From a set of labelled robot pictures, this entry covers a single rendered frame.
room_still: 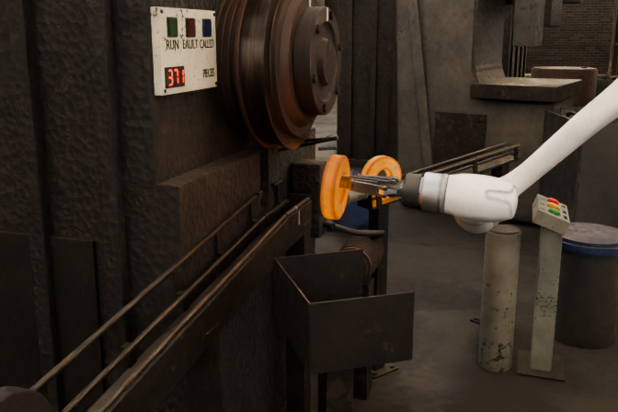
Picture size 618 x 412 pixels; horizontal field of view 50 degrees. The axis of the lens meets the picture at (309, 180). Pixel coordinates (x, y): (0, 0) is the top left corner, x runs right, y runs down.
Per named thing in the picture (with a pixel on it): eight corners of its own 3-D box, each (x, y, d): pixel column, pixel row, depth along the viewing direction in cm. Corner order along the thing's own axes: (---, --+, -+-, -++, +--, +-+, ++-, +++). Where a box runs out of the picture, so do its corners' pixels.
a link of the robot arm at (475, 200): (441, 212, 145) (445, 223, 158) (515, 222, 141) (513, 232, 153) (449, 165, 147) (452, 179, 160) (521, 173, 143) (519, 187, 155)
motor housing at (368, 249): (330, 399, 220) (331, 246, 208) (347, 369, 240) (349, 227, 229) (368, 406, 216) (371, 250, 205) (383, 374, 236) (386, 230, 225)
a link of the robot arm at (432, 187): (446, 208, 157) (421, 204, 158) (450, 170, 154) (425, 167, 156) (441, 218, 148) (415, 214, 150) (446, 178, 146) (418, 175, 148)
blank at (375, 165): (373, 208, 229) (379, 211, 227) (352, 176, 222) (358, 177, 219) (402, 178, 234) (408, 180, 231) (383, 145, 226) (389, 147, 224)
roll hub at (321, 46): (292, 120, 166) (291, 5, 160) (325, 108, 192) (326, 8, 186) (314, 121, 164) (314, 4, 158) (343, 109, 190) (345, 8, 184)
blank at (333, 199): (320, 163, 150) (335, 165, 149) (338, 147, 164) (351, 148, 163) (318, 227, 155) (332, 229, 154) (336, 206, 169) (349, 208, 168)
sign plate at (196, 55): (154, 95, 139) (150, 6, 135) (210, 86, 163) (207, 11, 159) (164, 96, 138) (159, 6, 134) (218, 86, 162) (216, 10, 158)
